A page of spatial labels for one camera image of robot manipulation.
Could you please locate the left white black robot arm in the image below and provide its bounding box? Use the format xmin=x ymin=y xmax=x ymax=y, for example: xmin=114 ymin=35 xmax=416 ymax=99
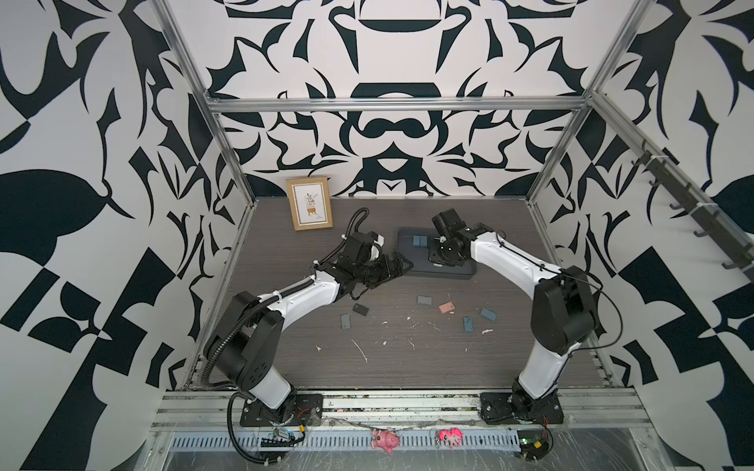
xmin=199 ymin=232 xmax=414 ymax=409

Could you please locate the wall hook rail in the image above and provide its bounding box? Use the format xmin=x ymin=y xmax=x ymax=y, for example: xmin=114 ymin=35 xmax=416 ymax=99
xmin=632 ymin=140 xmax=754 ymax=284

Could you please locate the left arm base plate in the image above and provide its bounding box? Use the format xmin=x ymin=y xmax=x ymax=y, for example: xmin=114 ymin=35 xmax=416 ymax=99
xmin=240 ymin=392 xmax=324 ymax=428

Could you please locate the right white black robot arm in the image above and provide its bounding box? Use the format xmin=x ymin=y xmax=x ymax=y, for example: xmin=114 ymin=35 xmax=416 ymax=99
xmin=429 ymin=209 xmax=600 ymax=422

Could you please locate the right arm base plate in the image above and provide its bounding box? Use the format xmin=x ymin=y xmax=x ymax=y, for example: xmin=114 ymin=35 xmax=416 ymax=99
xmin=479 ymin=392 xmax=565 ymax=425

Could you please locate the wooden picture frame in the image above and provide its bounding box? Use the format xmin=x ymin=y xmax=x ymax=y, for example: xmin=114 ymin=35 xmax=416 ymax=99
xmin=286 ymin=177 xmax=333 ymax=232

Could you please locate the pink eraser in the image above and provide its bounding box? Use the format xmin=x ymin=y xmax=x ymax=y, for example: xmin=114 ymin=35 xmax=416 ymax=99
xmin=439 ymin=301 xmax=456 ymax=313

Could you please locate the black eraser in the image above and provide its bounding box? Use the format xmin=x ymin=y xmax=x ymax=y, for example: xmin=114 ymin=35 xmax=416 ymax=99
xmin=353 ymin=303 xmax=369 ymax=316

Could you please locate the dark grey storage box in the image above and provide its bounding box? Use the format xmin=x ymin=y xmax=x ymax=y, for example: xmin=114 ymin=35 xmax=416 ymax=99
xmin=398 ymin=228 xmax=477 ymax=280

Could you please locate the black corrugated cable hose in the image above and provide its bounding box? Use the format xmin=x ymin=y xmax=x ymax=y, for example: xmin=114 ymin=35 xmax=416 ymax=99
xmin=227 ymin=391 xmax=278 ymax=466

